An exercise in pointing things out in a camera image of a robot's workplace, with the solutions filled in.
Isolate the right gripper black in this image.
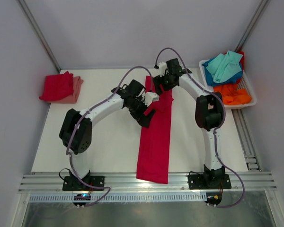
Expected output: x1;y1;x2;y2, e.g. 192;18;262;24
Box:
152;71;177;95

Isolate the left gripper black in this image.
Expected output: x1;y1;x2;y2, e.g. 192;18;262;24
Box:
126;96;155;128

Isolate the magenta t shirt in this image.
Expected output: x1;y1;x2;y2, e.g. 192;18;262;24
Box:
136;90;173;184

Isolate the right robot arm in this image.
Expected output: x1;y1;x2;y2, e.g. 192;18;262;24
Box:
152;58;226;189

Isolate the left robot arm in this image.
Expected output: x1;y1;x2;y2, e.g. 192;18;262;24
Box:
59;80;159;191

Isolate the blue t shirt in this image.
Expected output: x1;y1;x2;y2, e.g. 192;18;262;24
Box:
199;59;243;87

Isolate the turquoise t shirt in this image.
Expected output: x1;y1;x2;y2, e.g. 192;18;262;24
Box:
206;51;242;83

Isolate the orange t shirt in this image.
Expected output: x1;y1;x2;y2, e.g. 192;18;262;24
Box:
213;84;252;105

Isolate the folded salmon pink t shirt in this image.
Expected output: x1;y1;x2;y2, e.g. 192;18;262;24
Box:
57;76;84;104

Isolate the white plastic basket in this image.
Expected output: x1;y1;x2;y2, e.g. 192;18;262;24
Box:
198;58;257;111

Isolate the red t shirt in basket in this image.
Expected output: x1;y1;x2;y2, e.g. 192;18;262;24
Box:
237;51;245;71

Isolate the folded red t shirt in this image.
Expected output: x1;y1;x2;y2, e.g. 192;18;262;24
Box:
39;71;74;102

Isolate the left black connector board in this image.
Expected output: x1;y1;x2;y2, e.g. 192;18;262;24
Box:
72;193;91;208

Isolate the black connector board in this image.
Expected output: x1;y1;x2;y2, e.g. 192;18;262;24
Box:
205;193;222;207
72;193;91;208

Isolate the right black connector board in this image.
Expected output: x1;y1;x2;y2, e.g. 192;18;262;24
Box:
205;193;222;207

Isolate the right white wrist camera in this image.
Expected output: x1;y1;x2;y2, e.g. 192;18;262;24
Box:
154;62;168;77

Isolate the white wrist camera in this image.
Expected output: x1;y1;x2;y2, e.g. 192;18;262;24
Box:
144;92;160;106
154;62;168;77

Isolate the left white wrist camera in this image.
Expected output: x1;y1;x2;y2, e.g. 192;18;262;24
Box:
144;92;160;106

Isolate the slotted white cable duct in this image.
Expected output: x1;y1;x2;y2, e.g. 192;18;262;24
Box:
28;192;206;203

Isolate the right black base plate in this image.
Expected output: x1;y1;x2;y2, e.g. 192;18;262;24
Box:
187;171;232;190

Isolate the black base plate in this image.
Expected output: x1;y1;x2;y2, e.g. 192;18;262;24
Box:
187;171;232;190
62;175;105;192

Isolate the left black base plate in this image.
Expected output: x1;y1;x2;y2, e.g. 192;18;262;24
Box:
62;175;105;192

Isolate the aluminium front rail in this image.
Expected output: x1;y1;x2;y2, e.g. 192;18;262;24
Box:
18;171;277;193

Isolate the right aluminium corner post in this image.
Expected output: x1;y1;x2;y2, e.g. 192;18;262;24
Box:
235;0;271;52

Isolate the aluminium corner post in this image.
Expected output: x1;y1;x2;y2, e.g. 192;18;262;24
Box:
16;0;61;72
235;0;271;52

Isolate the left aluminium corner post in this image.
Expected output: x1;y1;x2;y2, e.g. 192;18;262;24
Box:
16;0;61;72

